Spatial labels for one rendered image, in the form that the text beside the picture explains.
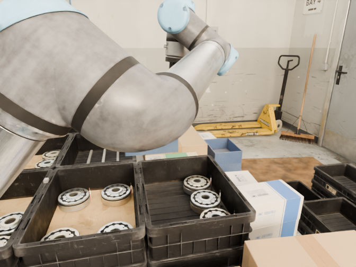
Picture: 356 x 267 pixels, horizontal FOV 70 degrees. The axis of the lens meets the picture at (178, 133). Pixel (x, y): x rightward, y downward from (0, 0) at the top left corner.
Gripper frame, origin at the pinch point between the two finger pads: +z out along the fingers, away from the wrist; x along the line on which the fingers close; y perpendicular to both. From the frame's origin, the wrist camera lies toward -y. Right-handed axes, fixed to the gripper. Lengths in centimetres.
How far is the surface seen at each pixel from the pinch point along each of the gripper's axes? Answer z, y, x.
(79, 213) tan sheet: 32.0, -1.2, 28.3
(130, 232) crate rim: 20.4, -24.6, 11.5
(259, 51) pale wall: -34, 333, -186
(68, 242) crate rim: 22.0, -25.4, 25.6
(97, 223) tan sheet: 31.3, -7.3, 21.6
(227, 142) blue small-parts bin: 27, 58, -43
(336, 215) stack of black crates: 63, 37, -112
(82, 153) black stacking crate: 33, 50, 37
